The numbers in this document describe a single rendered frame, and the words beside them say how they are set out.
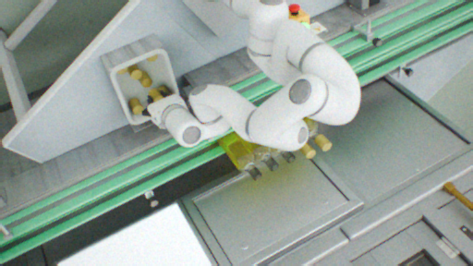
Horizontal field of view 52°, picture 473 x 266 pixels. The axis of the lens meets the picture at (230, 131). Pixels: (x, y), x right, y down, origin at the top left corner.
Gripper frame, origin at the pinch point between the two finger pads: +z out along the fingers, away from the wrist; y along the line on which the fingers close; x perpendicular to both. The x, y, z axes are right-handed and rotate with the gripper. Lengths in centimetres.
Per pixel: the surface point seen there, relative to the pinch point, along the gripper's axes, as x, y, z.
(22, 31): 19, -29, 62
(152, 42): 16.6, 4.3, 1.2
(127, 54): 16.1, -4.1, 0.4
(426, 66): -46, 125, 22
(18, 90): 7, -37, 34
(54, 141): -5.0, -32.5, 11.5
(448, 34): -19, 110, -5
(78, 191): -16.5, -32.1, -2.4
